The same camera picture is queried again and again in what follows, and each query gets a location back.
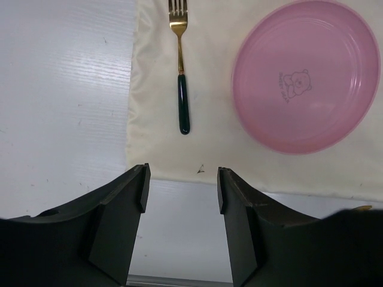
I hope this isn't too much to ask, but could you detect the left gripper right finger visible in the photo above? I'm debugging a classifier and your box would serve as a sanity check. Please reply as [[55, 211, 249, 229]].
[[217, 167, 382, 286]]

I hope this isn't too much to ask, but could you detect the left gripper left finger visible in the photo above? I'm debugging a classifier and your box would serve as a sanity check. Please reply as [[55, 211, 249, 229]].
[[1, 164, 150, 286]]

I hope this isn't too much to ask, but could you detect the gold knife green handle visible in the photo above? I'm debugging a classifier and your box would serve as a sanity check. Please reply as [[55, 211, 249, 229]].
[[352, 205, 373, 211]]

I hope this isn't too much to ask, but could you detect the cream cloth placemat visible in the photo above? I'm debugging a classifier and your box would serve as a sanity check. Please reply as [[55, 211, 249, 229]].
[[126, 1, 382, 201]]

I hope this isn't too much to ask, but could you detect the pink plastic plate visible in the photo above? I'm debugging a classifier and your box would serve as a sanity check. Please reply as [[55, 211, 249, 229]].
[[232, 1, 381, 154]]

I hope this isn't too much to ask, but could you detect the gold fork green handle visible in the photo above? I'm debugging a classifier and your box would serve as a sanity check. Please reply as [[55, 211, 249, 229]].
[[168, 0, 191, 135]]

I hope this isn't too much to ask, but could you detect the aluminium front rail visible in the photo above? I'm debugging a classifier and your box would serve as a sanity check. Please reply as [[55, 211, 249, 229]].
[[126, 275, 233, 287]]

